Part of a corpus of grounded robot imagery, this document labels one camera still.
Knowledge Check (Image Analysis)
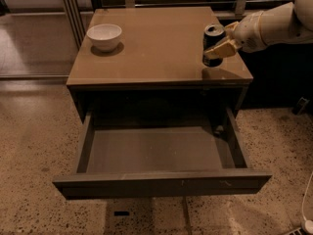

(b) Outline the white ceramic bowl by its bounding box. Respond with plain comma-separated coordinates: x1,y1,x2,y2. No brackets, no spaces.
87,23,122,52

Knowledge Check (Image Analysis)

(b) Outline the white cable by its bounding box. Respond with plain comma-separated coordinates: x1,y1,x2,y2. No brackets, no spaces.
300,171,313,235

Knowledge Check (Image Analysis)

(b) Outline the dark pepsi can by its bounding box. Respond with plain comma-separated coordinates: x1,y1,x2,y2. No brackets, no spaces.
202,23,226,68

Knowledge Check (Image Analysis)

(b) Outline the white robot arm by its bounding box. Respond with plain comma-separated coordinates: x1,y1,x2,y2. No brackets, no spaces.
203,0,313,59

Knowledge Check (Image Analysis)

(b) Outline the grey cabinet with glass top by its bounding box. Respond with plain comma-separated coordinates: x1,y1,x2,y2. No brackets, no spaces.
67,7,252,118

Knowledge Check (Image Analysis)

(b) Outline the small dark floor bracket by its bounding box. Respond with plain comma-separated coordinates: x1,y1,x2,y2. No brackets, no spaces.
291,97,310,116

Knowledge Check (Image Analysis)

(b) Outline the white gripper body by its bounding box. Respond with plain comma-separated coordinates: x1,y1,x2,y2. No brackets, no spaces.
233,11,266,53

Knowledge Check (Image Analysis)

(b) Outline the open grey top drawer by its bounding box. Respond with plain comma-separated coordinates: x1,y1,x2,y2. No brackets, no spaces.
53,108,271,200

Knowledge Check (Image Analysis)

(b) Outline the metal door frame post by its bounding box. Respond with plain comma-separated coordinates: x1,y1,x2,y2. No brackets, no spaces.
63,0,85,49

